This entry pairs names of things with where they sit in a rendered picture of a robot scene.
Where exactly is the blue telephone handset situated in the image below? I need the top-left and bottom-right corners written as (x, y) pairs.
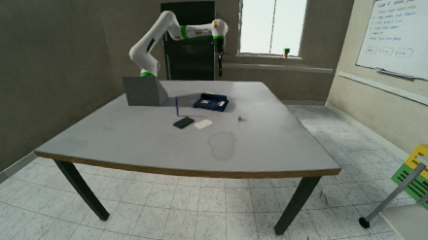
top-left (200, 93), bottom-right (227, 101)

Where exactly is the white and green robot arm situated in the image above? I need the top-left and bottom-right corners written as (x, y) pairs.
top-left (129, 11), bottom-right (229, 76)

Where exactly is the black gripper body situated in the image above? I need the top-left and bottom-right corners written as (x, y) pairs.
top-left (215, 46), bottom-right (224, 57)

